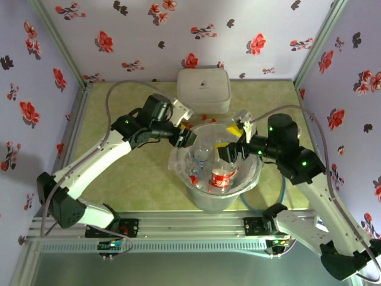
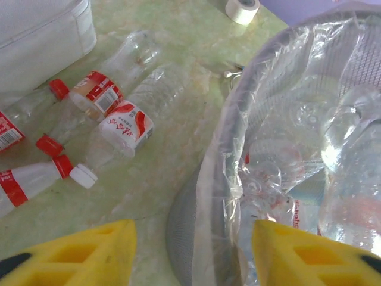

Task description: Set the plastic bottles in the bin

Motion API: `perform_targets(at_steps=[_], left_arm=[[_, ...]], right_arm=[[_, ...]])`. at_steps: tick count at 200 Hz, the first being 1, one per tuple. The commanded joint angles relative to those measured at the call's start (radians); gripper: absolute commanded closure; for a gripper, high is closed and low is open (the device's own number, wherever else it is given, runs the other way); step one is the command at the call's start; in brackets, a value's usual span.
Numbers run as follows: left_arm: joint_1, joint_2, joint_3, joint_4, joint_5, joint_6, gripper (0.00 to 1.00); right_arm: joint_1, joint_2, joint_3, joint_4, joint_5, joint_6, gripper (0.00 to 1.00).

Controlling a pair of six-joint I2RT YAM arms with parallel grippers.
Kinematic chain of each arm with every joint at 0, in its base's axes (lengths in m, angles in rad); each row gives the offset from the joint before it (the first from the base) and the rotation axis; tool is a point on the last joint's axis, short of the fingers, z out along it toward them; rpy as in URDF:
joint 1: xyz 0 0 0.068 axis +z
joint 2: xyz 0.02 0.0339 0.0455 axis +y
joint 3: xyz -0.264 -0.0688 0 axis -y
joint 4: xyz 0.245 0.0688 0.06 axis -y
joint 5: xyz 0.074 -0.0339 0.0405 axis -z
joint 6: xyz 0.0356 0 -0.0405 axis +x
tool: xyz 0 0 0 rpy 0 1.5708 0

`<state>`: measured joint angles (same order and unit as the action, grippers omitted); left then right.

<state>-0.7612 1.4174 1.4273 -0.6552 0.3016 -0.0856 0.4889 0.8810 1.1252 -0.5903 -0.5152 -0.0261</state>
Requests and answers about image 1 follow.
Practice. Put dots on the blue Pepsi label bottle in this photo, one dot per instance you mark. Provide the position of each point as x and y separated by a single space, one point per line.
200 155

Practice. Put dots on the clear cola bottle red label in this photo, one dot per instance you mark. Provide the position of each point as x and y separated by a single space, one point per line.
221 180

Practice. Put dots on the grey translucent plastic bin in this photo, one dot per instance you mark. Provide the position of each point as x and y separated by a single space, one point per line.
208 202

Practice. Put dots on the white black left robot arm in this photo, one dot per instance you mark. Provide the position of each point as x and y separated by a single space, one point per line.
95 164

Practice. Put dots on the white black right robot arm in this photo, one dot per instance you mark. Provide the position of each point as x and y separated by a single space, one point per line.
327 205

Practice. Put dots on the clear plastic bin liner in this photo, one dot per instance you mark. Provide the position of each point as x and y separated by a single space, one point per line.
175 167

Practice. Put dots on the white lidded storage box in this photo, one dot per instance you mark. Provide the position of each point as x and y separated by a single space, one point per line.
204 86

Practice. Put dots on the blue stethoscope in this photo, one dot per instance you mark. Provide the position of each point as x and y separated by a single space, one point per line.
248 205

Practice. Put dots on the white paper tag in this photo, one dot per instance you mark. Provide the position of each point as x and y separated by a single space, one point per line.
321 223

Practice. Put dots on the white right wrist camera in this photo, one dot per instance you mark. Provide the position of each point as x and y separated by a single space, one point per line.
245 119

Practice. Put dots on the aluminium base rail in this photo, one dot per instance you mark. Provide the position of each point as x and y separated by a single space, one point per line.
190 226

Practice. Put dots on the aluminium frame post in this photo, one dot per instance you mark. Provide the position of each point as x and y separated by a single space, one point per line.
61 43
319 41

